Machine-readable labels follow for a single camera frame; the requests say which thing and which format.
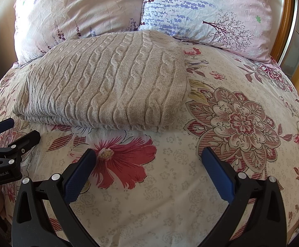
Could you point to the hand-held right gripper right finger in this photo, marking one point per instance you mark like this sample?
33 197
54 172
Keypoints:
216 175

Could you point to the blue floral tree print pillow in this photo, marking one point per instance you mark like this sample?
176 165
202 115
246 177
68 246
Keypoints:
190 12

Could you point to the wooden bed frame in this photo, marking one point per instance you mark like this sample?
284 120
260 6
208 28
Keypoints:
285 30

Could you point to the pink floral pillow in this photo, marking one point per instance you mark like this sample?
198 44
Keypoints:
74 10

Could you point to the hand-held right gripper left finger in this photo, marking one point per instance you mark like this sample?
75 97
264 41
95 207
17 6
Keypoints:
80 177

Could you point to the floral duvet cover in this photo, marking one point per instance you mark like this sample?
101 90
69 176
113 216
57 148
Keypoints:
164 185

